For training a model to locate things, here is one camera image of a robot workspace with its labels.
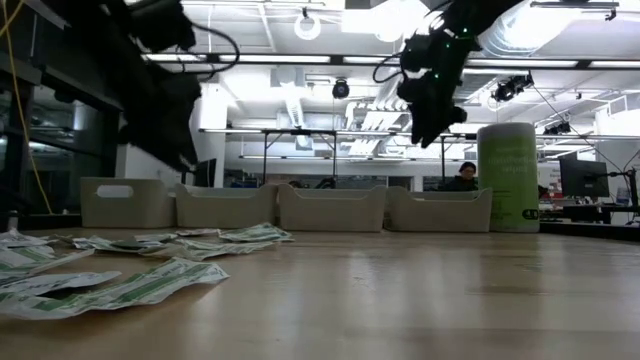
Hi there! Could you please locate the green wipes canister white lid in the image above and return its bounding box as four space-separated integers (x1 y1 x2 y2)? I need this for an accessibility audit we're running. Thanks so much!
477 122 541 234

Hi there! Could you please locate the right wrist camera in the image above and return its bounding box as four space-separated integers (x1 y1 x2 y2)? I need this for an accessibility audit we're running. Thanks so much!
398 33 437 72

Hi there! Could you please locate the yellow extension cable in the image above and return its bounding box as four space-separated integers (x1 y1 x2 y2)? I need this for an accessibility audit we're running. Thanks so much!
0 0 54 215

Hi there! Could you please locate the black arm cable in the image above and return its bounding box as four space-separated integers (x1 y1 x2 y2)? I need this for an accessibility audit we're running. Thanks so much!
372 52 406 85
174 22 241 81

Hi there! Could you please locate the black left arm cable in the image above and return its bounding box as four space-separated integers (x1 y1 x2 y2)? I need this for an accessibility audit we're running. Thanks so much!
174 22 241 81

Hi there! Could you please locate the black background table frame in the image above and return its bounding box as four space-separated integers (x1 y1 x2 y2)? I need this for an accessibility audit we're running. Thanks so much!
198 127 477 191

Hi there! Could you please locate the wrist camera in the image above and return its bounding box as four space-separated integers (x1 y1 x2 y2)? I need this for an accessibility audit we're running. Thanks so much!
398 33 437 72
127 0 197 51

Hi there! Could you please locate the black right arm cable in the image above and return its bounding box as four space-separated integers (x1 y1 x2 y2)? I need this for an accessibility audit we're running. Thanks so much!
372 52 406 85

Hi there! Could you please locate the black computer monitor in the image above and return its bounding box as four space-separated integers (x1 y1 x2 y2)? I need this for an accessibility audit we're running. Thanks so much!
558 158 611 199
192 157 217 189

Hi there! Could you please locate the white plastic bin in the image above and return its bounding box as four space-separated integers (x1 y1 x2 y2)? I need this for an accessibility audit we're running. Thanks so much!
384 186 493 233
79 177 175 229
173 183 279 230
277 183 389 233

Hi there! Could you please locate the long ceiling light bar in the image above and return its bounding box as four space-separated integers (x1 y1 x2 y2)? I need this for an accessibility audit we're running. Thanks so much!
142 52 640 70

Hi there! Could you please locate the white ceiling ring light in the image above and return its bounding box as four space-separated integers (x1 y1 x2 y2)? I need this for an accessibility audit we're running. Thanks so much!
293 7 323 42

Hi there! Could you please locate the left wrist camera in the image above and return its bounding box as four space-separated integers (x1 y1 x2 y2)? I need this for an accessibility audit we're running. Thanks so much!
127 0 197 51

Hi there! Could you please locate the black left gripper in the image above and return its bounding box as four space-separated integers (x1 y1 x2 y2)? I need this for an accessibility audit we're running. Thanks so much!
116 58 202 172

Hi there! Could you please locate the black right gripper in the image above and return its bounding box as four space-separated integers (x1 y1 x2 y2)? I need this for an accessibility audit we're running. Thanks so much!
397 33 475 149

